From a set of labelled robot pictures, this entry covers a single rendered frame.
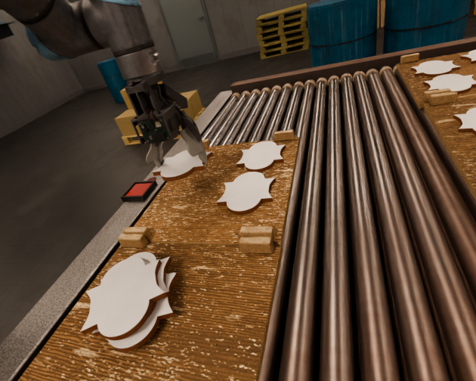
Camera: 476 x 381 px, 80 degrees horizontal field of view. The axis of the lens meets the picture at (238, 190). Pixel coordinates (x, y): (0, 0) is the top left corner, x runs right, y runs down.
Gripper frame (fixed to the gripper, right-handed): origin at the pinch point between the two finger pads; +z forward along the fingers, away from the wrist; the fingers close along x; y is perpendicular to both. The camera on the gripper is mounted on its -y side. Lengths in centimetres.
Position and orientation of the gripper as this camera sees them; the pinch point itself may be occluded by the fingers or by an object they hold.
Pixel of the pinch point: (183, 162)
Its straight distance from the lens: 67.0
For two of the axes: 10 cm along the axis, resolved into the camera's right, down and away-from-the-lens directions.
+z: 2.3, 8.2, 5.3
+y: -1.6, 5.7, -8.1
